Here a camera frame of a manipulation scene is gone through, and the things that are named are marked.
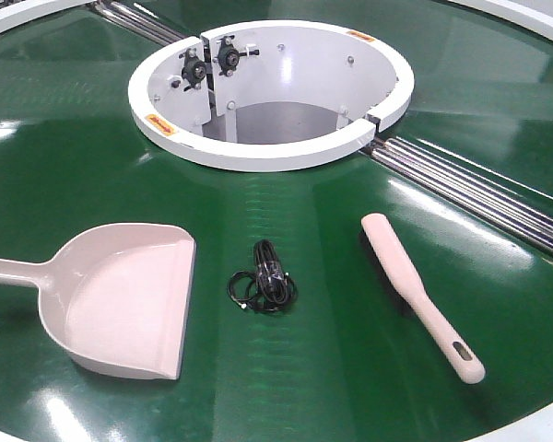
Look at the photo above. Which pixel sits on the pink hand brush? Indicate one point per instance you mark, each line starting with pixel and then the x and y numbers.
pixel 406 281

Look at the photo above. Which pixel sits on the pink plastic dustpan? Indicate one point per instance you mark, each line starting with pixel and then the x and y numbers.
pixel 115 297

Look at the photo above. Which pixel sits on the orange warning sticker front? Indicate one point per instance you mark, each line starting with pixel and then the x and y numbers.
pixel 160 124

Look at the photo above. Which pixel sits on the orange warning sticker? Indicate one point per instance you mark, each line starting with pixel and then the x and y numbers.
pixel 160 124
pixel 360 35

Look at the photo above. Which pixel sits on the orange warning sticker back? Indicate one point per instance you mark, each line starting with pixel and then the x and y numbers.
pixel 360 35

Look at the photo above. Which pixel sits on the chrome rollers far left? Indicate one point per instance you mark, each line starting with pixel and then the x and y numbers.
pixel 137 21

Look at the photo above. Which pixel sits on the chrome rollers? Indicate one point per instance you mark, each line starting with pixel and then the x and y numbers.
pixel 137 21
pixel 475 193

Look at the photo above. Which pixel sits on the chrome rollers near right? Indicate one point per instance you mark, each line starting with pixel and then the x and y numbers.
pixel 475 193

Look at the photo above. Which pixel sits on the white outer rim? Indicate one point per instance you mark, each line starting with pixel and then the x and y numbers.
pixel 521 15

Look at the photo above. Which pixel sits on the white central ring housing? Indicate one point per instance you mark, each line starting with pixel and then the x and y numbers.
pixel 312 96

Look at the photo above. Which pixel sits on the right black bearing mount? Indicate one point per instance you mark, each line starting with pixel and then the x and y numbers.
pixel 228 57

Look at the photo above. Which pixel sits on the black bearing mount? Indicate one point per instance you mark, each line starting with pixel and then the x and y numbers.
pixel 228 57
pixel 193 70

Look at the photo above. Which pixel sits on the left black bearing mount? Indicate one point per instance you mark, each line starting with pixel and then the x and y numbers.
pixel 193 70

